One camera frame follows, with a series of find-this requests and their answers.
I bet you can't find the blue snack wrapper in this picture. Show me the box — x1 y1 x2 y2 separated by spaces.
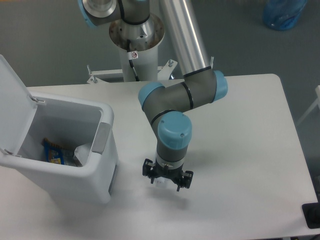
43 138 65 165

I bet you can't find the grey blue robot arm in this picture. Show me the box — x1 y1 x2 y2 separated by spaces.
78 0 228 189

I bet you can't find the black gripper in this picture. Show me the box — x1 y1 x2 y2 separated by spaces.
142 158 194 192

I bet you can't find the crushed clear plastic bottle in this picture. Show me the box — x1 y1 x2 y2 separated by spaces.
153 177 172 189

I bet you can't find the white trash can lid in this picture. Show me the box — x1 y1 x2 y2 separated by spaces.
0 55 46 156

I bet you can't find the black device at edge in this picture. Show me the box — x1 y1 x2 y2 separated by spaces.
302 202 320 229

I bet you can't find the white trash can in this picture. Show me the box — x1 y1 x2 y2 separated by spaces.
0 92 119 204

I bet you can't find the blue water jug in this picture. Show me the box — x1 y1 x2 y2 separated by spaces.
262 0 308 31

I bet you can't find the white frame at right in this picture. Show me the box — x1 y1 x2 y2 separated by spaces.
296 85 320 126

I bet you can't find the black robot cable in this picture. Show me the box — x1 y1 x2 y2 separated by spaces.
126 39 141 82

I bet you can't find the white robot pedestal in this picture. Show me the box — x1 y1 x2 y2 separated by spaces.
86 12 216 85

